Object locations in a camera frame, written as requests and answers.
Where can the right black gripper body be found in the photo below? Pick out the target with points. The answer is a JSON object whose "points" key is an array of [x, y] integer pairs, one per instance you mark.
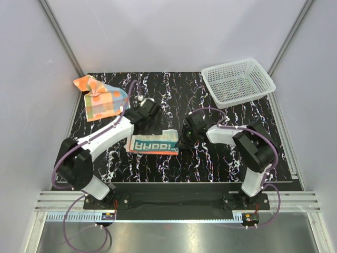
{"points": [[188, 138]]}

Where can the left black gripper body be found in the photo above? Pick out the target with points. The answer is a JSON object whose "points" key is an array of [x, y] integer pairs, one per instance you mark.
{"points": [[152, 128]]}

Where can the rabbit print towel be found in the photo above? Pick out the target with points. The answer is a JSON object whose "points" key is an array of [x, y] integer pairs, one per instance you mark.
{"points": [[163, 144]]}

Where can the orange dotted checkered towel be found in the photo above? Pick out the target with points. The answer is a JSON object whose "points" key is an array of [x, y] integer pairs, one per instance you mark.
{"points": [[101, 100]]}

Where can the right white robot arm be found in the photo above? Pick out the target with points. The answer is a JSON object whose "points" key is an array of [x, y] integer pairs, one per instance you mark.
{"points": [[257, 149]]}

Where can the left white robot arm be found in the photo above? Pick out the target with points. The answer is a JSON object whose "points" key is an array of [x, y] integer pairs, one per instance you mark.
{"points": [[75, 159]]}

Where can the white plastic mesh basket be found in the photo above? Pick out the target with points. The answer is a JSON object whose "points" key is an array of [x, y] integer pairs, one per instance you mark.
{"points": [[237, 82]]}

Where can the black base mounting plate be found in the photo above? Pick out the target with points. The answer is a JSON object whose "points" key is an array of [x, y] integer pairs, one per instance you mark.
{"points": [[131, 195]]}

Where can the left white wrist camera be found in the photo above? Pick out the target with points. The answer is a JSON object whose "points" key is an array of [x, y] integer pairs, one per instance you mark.
{"points": [[142, 99]]}

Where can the aluminium frame rail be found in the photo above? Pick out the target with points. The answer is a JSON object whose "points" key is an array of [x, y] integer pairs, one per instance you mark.
{"points": [[163, 207]]}

